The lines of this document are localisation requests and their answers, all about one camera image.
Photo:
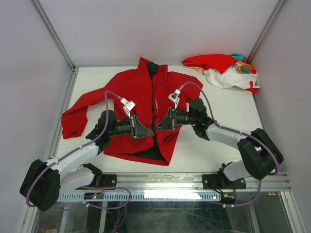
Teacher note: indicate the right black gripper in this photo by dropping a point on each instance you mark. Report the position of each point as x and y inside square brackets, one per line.
[168, 123]

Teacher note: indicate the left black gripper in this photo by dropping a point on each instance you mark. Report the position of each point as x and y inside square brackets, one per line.
[137, 130]

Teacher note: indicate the red zip jacket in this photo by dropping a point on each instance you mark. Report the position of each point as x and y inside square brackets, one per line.
[148, 86]

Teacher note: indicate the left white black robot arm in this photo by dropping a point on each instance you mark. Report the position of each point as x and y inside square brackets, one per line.
[46, 181]

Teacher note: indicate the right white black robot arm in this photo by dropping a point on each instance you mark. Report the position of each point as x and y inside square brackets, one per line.
[260, 156]

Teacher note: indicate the red white printed garment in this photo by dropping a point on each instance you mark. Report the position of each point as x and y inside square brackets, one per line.
[225, 70]

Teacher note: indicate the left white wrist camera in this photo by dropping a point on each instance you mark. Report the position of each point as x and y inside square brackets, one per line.
[128, 105]

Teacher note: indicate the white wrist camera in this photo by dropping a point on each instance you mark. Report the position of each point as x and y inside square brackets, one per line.
[128, 105]
[174, 97]

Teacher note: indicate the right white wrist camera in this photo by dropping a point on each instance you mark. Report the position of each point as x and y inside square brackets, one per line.
[174, 97]

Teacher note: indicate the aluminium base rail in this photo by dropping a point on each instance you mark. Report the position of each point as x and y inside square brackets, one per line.
[189, 181]

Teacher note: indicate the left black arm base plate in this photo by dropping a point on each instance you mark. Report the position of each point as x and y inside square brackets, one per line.
[102, 183]

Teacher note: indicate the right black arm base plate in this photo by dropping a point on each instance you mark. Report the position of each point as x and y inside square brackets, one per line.
[215, 181]

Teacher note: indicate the slotted grey cable duct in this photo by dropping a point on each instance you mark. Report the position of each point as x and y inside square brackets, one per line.
[149, 195]

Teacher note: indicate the right aluminium corner post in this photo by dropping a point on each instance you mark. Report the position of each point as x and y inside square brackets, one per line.
[265, 30]

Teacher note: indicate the aluminium corner post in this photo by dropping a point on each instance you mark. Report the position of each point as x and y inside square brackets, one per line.
[52, 32]
[265, 30]

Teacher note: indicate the left aluminium corner post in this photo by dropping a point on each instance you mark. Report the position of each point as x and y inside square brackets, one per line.
[52, 32]

